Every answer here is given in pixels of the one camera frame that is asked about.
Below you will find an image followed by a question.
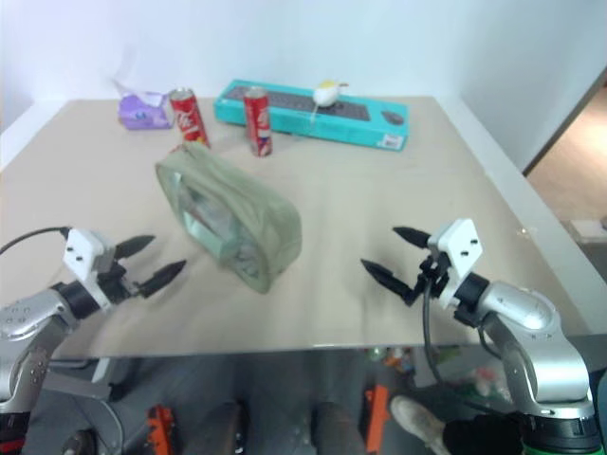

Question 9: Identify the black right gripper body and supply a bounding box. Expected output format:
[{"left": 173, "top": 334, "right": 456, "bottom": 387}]
[{"left": 409, "top": 252, "right": 451, "bottom": 305}]

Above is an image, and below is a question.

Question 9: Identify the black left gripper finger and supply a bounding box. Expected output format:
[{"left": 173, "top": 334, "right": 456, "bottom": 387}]
[
  {"left": 114, "top": 234, "right": 156, "bottom": 261},
  {"left": 137, "top": 259, "right": 188, "bottom": 300}
]

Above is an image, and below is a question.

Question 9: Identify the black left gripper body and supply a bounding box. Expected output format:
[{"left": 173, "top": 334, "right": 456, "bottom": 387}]
[{"left": 97, "top": 257, "right": 143, "bottom": 305}]

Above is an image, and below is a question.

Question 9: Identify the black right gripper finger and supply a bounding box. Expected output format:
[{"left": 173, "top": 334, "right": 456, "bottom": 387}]
[
  {"left": 392, "top": 226, "right": 432, "bottom": 250},
  {"left": 359, "top": 258, "right": 415, "bottom": 306}
]

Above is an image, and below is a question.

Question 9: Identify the green zippered pouch bag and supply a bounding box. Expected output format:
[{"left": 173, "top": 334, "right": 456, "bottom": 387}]
[{"left": 155, "top": 140, "right": 304, "bottom": 297}]

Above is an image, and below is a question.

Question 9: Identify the purple tissue pack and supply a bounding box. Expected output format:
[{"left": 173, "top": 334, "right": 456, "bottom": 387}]
[{"left": 112, "top": 77, "right": 175, "bottom": 131}]

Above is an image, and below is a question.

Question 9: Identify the teal keyboard box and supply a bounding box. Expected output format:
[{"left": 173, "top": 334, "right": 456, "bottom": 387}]
[{"left": 212, "top": 79, "right": 411, "bottom": 154}]

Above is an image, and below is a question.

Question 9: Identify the red cola can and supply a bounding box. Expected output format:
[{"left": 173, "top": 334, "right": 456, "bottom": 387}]
[
  {"left": 168, "top": 87, "right": 212, "bottom": 150},
  {"left": 242, "top": 86, "right": 275, "bottom": 158}
]

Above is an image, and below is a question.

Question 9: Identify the orange and black tool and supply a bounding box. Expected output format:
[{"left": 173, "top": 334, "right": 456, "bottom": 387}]
[
  {"left": 363, "top": 384, "right": 393, "bottom": 455},
  {"left": 145, "top": 404, "right": 175, "bottom": 455}
]

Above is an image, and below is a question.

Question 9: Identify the white shoe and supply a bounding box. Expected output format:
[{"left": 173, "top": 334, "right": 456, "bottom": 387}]
[{"left": 389, "top": 394, "right": 448, "bottom": 455}]

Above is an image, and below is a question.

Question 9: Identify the dark rounded shape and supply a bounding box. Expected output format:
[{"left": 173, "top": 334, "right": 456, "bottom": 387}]
[{"left": 309, "top": 400, "right": 362, "bottom": 455}]

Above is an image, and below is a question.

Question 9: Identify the small grey box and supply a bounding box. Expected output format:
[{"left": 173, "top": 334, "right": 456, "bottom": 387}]
[{"left": 570, "top": 218, "right": 607, "bottom": 244}]

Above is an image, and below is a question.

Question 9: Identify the white and yellow toy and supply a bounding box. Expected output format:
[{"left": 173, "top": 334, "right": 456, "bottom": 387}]
[{"left": 309, "top": 79, "right": 351, "bottom": 130}]

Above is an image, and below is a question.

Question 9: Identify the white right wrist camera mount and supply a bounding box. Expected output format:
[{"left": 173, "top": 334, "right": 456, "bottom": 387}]
[{"left": 427, "top": 218, "right": 486, "bottom": 310}]

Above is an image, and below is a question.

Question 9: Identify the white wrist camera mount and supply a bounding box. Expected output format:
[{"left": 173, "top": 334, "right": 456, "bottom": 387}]
[
  {"left": 427, "top": 218, "right": 486, "bottom": 310},
  {"left": 63, "top": 227, "right": 118, "bottom": 312}
]

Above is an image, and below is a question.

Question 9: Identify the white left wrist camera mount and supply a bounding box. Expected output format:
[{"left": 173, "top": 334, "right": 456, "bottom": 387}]
[{"left": 63, "top": 227, "right": 118, "bottom": 312}]

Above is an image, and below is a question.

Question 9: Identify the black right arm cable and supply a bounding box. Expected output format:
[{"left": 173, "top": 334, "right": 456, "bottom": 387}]
[{"left": 421, "top": 278, "right": 523, "bottom": 419}]

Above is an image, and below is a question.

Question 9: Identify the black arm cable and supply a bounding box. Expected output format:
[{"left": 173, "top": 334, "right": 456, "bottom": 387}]
[
  {"left": 421, "top": 278, "right": 523, "bottom": 419},
  {"left": 0, "top": 227, "right": 73, "bottom": 256}
]

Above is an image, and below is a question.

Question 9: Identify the grey metal table frame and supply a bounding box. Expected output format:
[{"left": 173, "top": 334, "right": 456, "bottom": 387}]
[{"left": 46, "top": 356, "right": 139, "bottom": 405}]

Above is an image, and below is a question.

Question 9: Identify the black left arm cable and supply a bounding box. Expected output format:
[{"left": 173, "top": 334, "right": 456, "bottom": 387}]
[{"left": 0, "top": 227, "right": 73, "bottom": 256}]

